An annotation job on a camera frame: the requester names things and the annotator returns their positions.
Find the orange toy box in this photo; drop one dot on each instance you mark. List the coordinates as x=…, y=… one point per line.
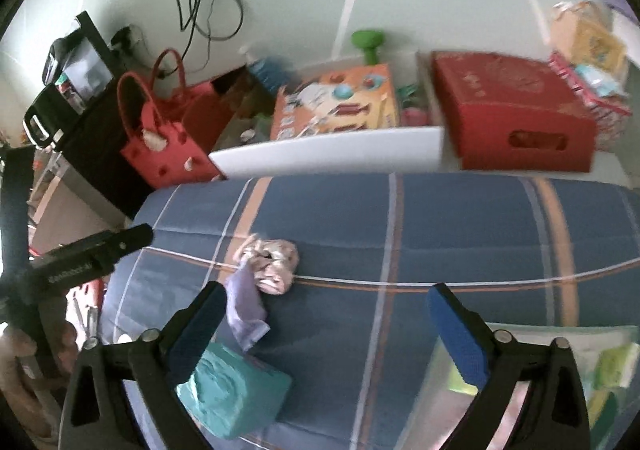
x=330, y=105

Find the shallow teal box tray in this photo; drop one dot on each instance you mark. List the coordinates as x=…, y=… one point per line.
x=442, y=410

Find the pale blue wipes pack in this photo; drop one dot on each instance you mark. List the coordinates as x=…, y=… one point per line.
x=597, y=77

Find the red tote bag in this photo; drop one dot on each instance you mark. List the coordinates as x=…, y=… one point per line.
x=160, y=150

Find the pink floral scrunchie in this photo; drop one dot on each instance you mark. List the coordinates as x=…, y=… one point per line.
x=272, y=262

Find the red cardboard box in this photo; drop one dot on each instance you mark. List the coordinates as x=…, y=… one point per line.
x=505, y=100

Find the black cabinet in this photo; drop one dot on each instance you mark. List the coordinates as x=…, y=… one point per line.
x=100, y=155

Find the teal tissue pack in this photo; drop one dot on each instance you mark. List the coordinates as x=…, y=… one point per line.
x=235, y=390

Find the white toy bin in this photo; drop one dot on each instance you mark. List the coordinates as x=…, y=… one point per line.
x=325, y=152

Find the black wall plug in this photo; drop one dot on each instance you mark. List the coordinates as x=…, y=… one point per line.
x=122, y=36

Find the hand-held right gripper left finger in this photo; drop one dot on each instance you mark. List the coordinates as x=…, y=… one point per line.
x=195, y=335

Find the blue plaid blanket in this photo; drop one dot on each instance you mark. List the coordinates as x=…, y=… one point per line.
x=450, y=230

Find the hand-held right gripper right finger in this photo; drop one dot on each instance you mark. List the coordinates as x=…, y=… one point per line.
x=457, y=335

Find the red checkered gift bag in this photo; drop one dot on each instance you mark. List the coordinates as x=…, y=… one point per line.
x=607, y=115

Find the green dumbbell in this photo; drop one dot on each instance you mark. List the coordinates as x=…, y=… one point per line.
x=370, y=42

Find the blue ribbed bottle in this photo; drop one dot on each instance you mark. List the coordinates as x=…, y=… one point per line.
x=267, y=70

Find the black screen device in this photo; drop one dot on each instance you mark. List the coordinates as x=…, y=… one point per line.
x=85, y=70

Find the person's left hand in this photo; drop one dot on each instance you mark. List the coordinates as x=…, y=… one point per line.
x=12, y=360

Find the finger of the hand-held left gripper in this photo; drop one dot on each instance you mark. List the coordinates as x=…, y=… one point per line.
x=15, y=200
x=125, y=242

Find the purple cloth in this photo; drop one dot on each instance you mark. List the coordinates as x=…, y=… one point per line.
x=245, y=305

